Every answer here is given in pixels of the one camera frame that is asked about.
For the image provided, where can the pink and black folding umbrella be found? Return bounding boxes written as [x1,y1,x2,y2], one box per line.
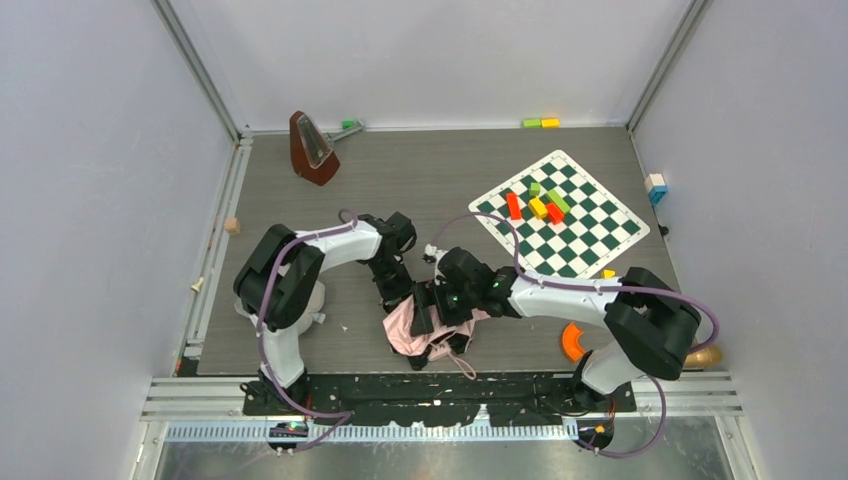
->
[383,297,490,380]

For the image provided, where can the small red block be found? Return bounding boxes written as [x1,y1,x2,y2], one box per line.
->
[546,204,564,225]

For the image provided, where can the blue and white block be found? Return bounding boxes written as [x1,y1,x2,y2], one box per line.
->
[645,173,668,206]

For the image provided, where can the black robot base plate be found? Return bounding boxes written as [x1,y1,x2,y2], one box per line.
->
[242,370,639,429]

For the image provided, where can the green white chessboard mat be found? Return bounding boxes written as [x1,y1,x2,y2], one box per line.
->
[468,150,650,278]

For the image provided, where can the orange curved block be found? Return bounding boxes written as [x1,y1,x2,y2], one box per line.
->
[560,322,586,364]

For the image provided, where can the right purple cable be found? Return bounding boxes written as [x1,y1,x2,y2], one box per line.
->
[429,211,721,461]

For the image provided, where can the small white chess piece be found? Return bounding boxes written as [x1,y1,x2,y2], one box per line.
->
[190,277,204,293]

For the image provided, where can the brown wooden metronome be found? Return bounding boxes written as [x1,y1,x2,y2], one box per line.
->
[289,111,340,186]

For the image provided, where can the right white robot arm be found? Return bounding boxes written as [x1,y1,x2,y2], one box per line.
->
[411,247,701,400]

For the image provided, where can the long green block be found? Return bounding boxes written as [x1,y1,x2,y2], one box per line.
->
[545,190,571,215]

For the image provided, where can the yellow block on chessboard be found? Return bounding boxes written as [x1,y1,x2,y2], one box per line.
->
[527,197,548,219]

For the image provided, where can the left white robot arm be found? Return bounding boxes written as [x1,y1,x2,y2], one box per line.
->
[233,212,417,390]

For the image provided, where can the long red block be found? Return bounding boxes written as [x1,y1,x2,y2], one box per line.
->
[505,192,523,221]

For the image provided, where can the small wooden cube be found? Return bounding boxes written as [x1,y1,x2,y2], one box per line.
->
[224,218,241,235]

